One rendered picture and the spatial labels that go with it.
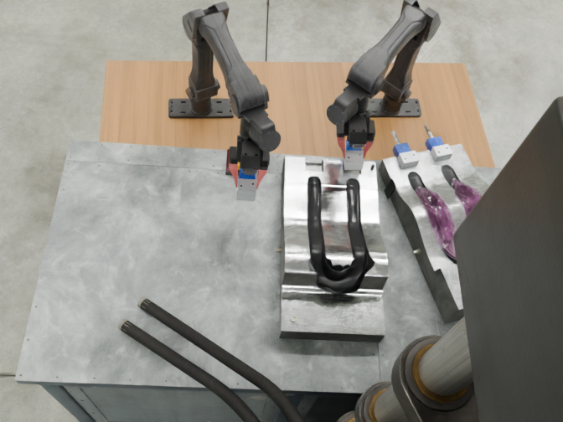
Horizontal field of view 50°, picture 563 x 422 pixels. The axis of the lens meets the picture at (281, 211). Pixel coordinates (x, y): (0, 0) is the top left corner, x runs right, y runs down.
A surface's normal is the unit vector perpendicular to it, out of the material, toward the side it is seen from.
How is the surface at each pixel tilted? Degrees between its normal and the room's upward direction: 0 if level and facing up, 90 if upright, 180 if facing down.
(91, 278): 0
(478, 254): 90
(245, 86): 15
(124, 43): 0
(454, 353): 90
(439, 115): 0
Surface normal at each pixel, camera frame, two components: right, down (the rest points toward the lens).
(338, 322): 0.09, -0.49
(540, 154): -1.00, -0.06
